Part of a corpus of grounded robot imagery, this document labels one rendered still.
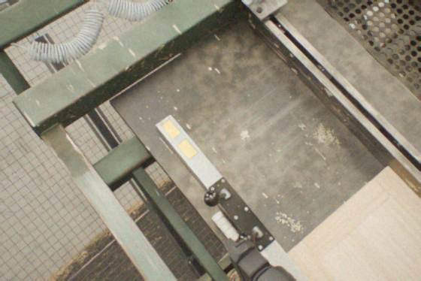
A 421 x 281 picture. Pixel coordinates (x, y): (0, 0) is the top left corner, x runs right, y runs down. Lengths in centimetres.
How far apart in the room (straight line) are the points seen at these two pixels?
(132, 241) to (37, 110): 40
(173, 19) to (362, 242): 76
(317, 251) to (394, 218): 22
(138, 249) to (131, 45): 53
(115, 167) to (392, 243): 74
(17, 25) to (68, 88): 52
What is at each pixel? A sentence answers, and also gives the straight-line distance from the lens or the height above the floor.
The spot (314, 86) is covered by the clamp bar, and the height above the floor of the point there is 155.
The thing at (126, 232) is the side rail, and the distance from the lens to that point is 110.
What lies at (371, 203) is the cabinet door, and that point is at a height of 127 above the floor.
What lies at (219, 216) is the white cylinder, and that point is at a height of 145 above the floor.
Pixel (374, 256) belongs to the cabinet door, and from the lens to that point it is 122.
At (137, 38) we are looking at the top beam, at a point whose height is 191.
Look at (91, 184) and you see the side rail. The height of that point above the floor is 168.
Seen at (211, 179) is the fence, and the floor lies 153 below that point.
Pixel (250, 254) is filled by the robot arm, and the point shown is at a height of 145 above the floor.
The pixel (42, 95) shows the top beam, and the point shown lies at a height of 192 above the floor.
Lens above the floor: 195
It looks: 17 degrees down
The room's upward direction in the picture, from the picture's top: 32 degrees counter-clockwise
